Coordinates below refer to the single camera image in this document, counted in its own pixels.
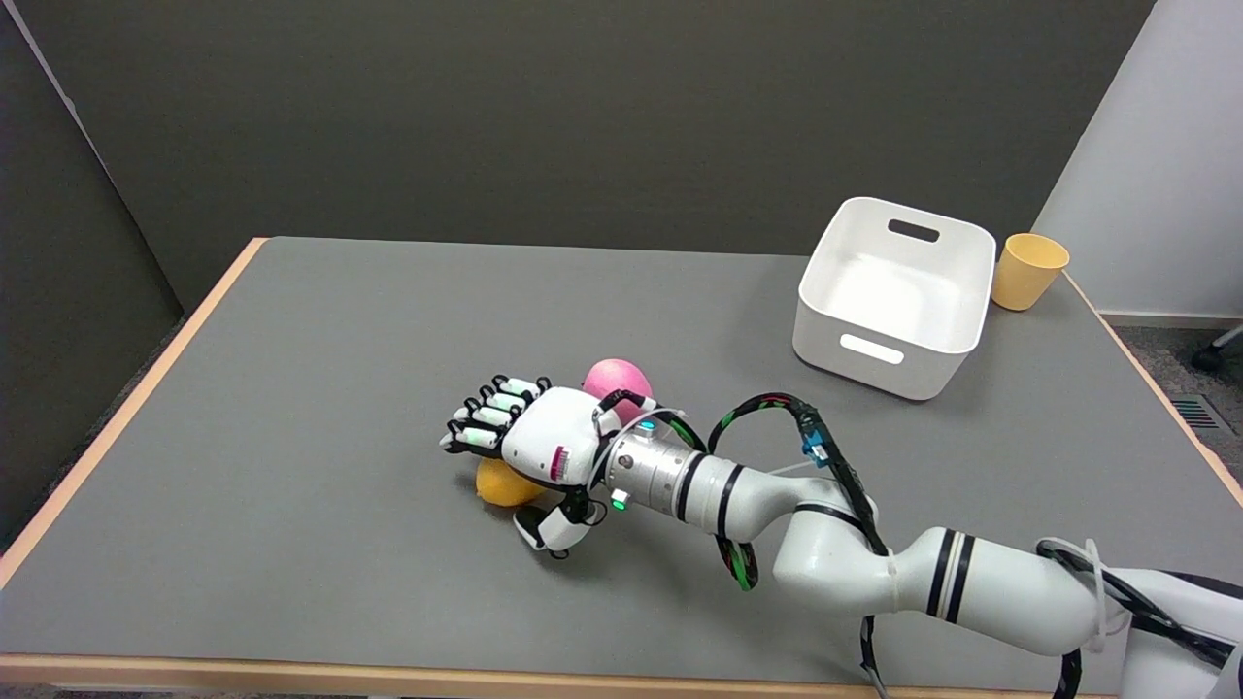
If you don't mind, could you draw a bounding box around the black chair caster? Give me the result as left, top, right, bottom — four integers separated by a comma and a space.
1192, 326, 1243, 374

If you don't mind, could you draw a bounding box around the white plastic bin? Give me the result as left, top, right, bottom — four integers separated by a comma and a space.
792, 197, 998, 401

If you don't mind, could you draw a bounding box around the pink round fruit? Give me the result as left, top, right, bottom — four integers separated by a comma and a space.
583, 358, 655, 424

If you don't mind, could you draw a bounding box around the yellow lemon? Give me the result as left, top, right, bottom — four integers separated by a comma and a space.
475, 457, 548, 508

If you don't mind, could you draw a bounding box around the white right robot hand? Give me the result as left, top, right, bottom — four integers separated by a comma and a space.
440, 375, 657, 559

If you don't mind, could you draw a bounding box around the yellow plastic cup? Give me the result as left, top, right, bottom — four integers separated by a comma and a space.
990, 233, 1071, 313

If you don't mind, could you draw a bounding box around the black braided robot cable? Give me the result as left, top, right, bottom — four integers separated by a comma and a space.
592, 388, 1243, 699

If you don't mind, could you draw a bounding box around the floor vent grille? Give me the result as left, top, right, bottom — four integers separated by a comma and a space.
1170, 395, 1232, 433

